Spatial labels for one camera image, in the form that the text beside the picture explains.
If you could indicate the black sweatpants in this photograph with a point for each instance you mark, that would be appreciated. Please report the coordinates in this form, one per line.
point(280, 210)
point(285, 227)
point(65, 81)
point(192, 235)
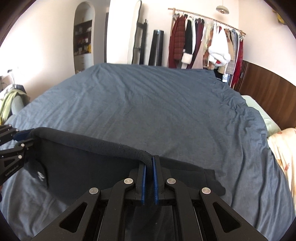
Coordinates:
point(69, 164)

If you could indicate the blue-grey duvet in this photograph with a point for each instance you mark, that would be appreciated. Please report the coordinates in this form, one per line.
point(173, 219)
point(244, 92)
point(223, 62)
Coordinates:
point(185, 115)

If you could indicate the white hanging jacket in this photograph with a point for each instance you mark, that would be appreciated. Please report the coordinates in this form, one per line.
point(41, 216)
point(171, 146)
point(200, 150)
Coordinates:
point(218, 50)

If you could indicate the brown wooden headboard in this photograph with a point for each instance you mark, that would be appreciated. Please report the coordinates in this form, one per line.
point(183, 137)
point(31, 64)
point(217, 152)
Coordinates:
point(273, 93)

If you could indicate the pendant ceiling lamp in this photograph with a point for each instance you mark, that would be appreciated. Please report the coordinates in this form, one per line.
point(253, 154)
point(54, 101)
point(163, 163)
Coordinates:
point(222, 9)

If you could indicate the grey sofa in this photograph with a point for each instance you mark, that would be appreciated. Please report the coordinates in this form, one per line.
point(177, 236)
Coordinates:
point(17, 104)

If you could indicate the black narrow stand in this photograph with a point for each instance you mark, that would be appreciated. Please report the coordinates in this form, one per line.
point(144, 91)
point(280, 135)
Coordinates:
point(139, 43)

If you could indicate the yellow hanging cloth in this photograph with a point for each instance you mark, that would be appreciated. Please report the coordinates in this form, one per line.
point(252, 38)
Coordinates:
point(280, 19)

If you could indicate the red quilted coat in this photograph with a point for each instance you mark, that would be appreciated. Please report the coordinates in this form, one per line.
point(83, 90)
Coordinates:
point(177, 42)

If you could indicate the black and white coat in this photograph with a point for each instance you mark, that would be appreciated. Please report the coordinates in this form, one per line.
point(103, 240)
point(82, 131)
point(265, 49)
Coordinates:
point(187, 55)

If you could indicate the cream patterned pillow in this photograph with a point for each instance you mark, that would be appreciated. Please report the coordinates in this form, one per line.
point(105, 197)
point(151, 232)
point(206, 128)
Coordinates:
point(282, 145)

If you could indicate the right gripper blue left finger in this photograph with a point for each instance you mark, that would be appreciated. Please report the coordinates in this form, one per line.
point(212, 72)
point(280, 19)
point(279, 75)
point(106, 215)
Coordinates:
point(140, 183)

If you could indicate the arched wall shelf niche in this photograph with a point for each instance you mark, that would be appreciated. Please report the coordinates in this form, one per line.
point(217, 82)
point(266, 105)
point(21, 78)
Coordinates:
point(82, 37)

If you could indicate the black cylindrical tower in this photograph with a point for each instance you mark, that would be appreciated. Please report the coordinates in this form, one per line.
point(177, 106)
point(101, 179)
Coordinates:
point(156, 53)

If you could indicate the green cloth on sofa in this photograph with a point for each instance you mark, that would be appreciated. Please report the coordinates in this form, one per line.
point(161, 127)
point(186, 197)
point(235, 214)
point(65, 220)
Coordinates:
point(6, 103)

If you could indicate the wooden clothes rack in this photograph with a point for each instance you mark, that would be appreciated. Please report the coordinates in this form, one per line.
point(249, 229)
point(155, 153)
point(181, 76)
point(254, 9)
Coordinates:
point(202, 28)

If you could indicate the pale green pillow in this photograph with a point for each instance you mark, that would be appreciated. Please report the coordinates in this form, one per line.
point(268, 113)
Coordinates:
point(270, 124)

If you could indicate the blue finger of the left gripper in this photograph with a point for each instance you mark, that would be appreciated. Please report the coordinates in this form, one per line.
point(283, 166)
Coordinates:
point(23, 136)

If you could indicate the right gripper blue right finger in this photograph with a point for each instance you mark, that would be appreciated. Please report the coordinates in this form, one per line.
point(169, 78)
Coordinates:
point(158, 180)

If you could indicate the white wavy floor mirror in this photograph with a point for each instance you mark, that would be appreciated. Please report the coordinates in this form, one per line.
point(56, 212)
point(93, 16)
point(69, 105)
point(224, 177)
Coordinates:
point(133, 21)

